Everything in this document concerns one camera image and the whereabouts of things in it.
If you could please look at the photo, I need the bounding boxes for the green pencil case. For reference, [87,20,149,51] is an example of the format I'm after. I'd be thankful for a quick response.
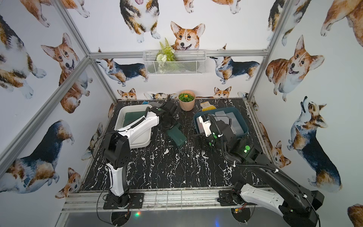
[122,111,145,127]
[166,123,187,147]

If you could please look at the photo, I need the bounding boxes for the teal storage box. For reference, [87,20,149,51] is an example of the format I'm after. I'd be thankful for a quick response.
[193,107,249,138]

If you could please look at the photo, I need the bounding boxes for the white storage tray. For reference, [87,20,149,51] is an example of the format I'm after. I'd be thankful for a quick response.
[114,104,152,149]

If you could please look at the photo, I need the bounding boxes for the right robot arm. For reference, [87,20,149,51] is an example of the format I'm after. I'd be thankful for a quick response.
[204,114,324,227]

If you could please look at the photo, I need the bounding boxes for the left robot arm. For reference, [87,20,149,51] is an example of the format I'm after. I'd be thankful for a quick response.
[102,100,177,203]

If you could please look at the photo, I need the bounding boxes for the beige ribbed flower pot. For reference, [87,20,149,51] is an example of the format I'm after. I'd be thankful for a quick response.
[178,90,195,112]

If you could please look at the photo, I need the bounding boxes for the yellow knit glove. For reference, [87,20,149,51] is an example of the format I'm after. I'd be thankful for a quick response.
[200,101,216,112]

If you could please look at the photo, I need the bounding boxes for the green fern plant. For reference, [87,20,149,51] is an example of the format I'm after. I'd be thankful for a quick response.
[156,38,176,73]

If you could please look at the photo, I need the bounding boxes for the white wire wall basket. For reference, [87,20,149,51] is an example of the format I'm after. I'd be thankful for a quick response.
[142,50,207,75]

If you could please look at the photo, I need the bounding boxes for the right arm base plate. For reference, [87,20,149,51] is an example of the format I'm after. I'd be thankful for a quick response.
[217,190,255,206]

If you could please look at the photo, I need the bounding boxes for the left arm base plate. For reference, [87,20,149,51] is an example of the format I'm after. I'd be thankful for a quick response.
[103,193,145,210]

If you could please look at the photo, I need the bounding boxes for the aluminium front rail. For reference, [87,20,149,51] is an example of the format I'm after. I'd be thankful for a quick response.
[60,187,297,213]

